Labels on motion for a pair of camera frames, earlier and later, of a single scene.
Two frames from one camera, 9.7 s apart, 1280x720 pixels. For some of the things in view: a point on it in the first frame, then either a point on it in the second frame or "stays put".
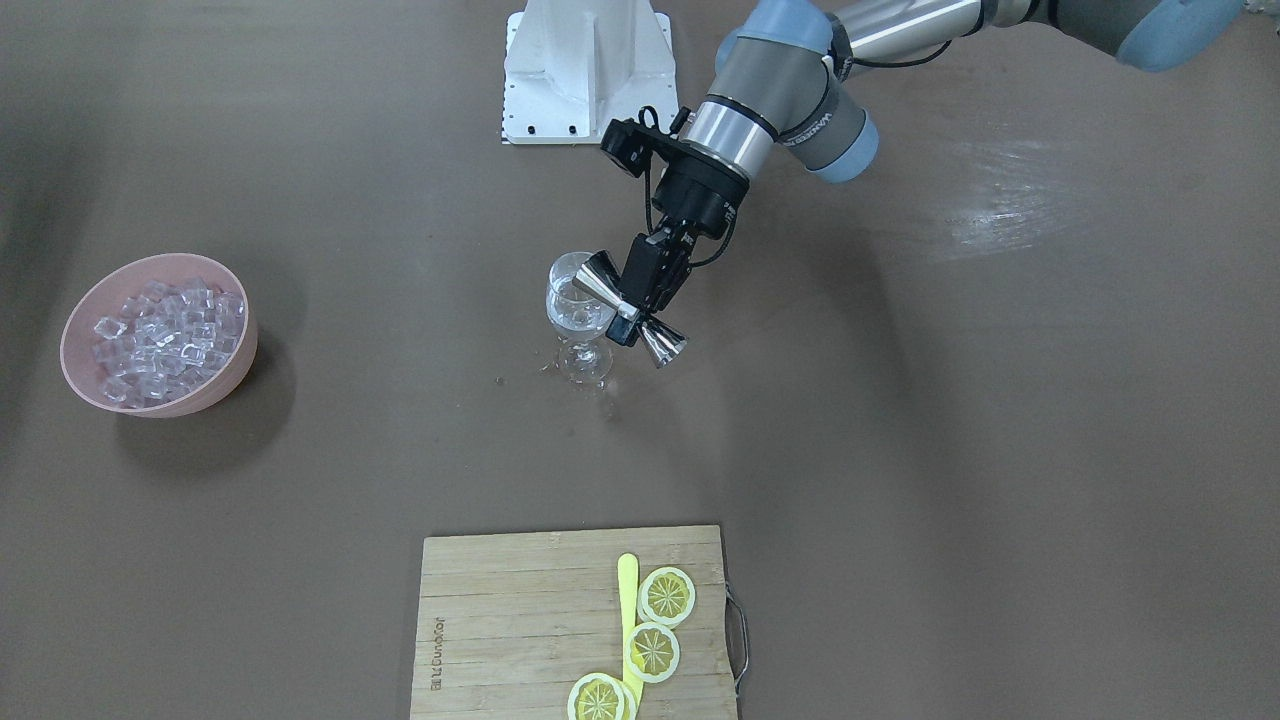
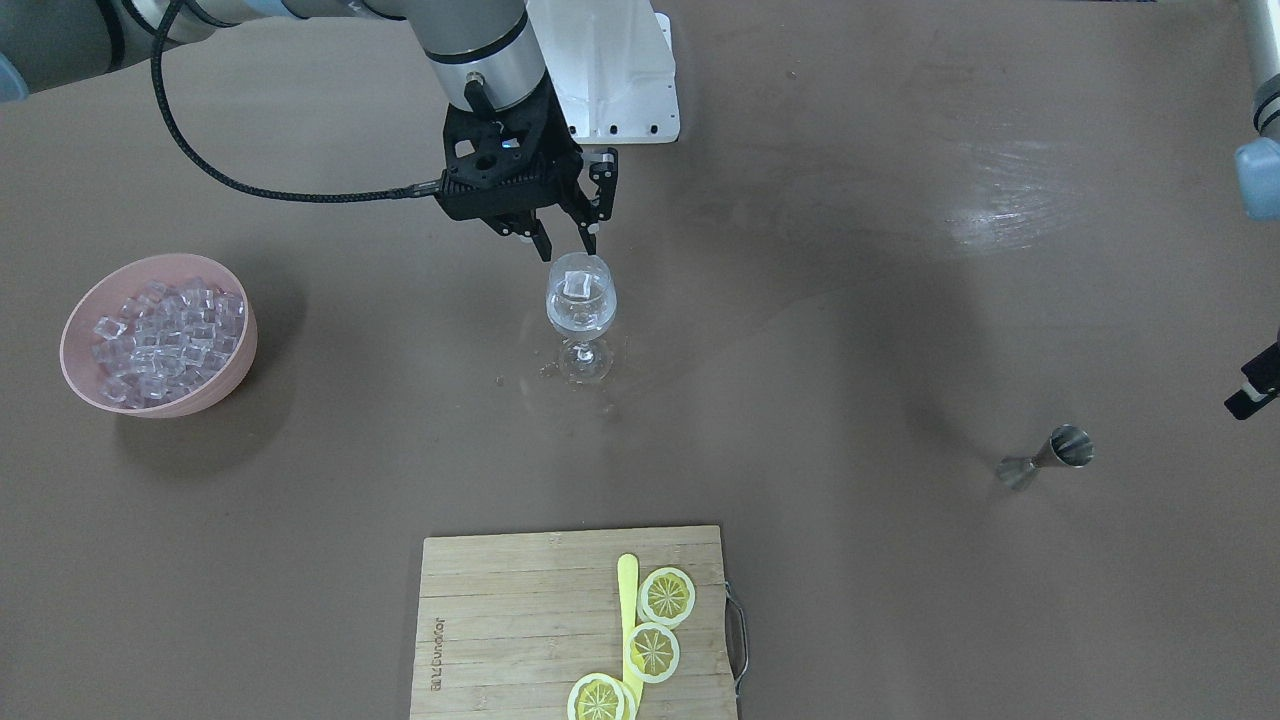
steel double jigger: [663, 344] to [1067, 444]
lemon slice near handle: [666, 596] stays put
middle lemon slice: [652, 651] stays put
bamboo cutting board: [509, 618] stays put
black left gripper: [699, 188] to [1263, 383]
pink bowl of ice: [159, 335] stays put
